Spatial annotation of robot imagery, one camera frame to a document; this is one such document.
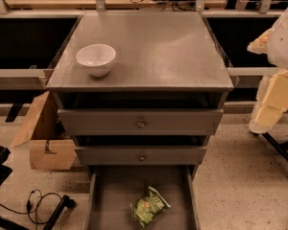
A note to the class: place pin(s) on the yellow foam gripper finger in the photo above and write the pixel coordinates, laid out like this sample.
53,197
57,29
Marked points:
259,45
271,102

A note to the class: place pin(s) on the green jalapeno chip bag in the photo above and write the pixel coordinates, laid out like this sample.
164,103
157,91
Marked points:
148,207

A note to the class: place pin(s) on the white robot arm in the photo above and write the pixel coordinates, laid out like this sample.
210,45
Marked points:
277,48

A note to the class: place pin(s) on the grey top drawer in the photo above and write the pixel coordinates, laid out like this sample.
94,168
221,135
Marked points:
79,122

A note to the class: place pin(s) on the grey drawer cabinet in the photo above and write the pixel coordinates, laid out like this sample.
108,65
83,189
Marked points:
164,60

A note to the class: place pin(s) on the grey open bottom drawer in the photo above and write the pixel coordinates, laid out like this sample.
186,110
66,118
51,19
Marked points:
114,189

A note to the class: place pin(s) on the grey middle drawer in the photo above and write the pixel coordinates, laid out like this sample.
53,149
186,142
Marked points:
140,155

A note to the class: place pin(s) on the black base leg at right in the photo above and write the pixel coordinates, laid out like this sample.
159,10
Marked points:
282,148

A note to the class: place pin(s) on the white ceramic bowl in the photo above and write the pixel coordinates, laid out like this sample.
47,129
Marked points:
96,59

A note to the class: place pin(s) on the brown cardboard box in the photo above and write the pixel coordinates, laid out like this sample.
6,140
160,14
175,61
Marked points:
38,130

